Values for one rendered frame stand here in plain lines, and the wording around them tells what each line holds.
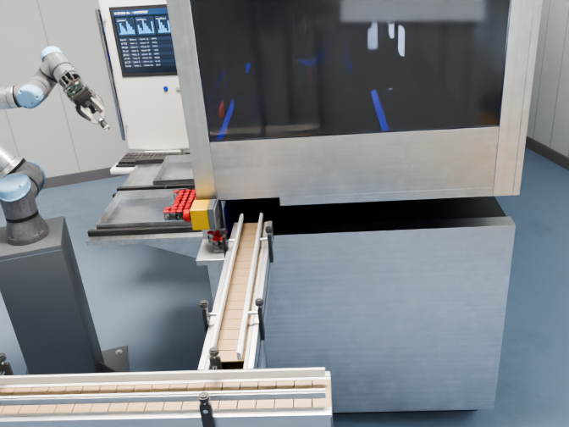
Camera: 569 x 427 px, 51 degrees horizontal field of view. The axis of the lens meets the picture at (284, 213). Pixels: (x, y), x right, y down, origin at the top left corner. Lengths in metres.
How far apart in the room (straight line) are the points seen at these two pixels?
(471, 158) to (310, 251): 0.58
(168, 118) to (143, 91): 0.17
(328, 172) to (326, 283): 0.41
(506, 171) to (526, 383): 1.12
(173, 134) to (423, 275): 1.46
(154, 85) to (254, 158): 1.16
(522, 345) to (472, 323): 0.77
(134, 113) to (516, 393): 2.10
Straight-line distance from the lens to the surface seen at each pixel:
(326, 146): 1.82
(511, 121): 1.88
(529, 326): 3.07
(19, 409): 1.45
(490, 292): 2.15
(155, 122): 2.97
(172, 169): 2.55
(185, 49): 1.77
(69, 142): 4.89
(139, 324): 3.17
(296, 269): 2.02
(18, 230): 2.39
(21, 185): 2.34
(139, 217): 2.20
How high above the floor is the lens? 1.84
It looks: 27 degrees down
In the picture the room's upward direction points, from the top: 5 degrees counter-clockwise
